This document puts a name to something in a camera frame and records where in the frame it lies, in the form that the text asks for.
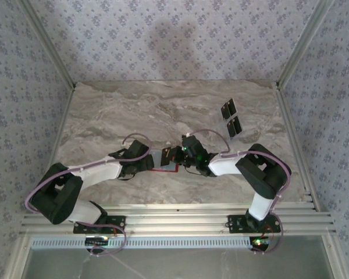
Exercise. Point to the aluminium mounting rail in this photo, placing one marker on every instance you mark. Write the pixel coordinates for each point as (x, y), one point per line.
(177, 219)

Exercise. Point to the left controller board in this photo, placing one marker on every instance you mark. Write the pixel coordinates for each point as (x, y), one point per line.
(96, 241)

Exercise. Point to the aluminium side rail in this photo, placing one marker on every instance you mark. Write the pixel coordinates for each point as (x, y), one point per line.
(296, 145)

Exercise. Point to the aluminium frame post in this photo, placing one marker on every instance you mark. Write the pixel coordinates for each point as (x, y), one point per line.
(305, 43)
(48, 43)

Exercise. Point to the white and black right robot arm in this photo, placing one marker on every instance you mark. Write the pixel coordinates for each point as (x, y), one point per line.
(224, 167)

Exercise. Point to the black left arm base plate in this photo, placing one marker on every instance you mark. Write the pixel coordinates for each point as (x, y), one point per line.
(116, 222)

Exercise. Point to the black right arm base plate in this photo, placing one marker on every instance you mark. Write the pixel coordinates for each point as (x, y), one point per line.
(235, 223)

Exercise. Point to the right controller board with LED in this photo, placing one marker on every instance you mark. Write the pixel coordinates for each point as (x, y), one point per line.
(260, 241)

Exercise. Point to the red leather card holder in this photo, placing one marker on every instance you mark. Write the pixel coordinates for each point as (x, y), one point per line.
(165, 169)

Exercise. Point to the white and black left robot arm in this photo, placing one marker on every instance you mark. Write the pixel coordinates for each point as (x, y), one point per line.
(96, 170)

